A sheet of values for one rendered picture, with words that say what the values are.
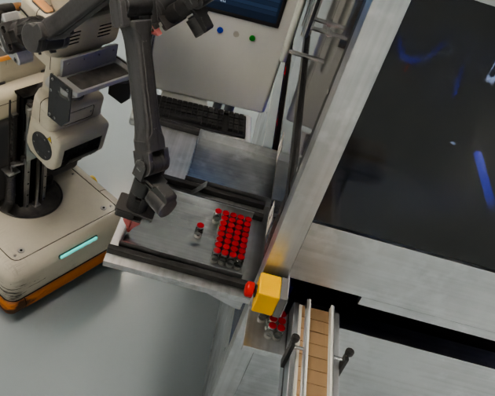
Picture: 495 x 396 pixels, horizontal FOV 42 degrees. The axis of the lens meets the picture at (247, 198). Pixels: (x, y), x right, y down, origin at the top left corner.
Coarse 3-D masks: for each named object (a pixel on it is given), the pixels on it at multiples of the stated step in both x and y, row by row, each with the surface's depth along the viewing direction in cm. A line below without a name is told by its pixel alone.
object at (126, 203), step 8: (120, 200) 169; (128, 200) 167; (136, 200) 165; (144, 200) 165; (120, 208) 167; (128, 208) 168; (136, 208) 167; (144, 208) 167; (144, 216) 168; (152, 216) 169
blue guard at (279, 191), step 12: (300, 24) 254; (300, 36) 239; (300, 48) 226; (300, 60) 214; (288, 84) 233; (288, 96) 221; (288, 108) 209; (288, 120) 199; (288, 132) 190; (288, 144) 181; (288, 156) 173; (276, 168) 196; (276, 180) 188; (276, 192) 179; (276, 204) 172; (276, 216) 165
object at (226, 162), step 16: (208, 144) 217; (224, 144) 219; (240, 144) 218; (192, 160) 208; (208, 160) 210; (224, 160) 212; (240, 160) 214; (256, 160) 217; (272, 160) 219; (192, 176) 197; (208, 176) 204; (224, 176) 206; (240, 176) 208; (256, 176) 210; (272, 176) 212; (240, 192) 198; (256, 192) 204
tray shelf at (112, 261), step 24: (168, 144) 211; (192, 144) 215; (168, 168) 202; (264, 216) 197; (264, 240) 189; (120, 264) 168; (144, 264) 170; (192, 288) 170; (216, 288) 170; (240, 288) 173
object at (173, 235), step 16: (176, 192) 190; (176, 208) 189; (192, 208) 191; (208, 208) 193; (224, 208) 192; (240, 208) 191; (144, 224) 181; (160, 224) 183; (176, 224) 184; (192, 224) 186; (208, 224) 188; (128, 240) 175; (144, 240) 176; (160, 240) 178; (176, 240) 179; (192, 240) 181; (208, 240) 183; (160, 256) 171; (176, 256) 171; (192, 256) 177; (208, 256) 178; (224, 272) 172; (240, 272) 177
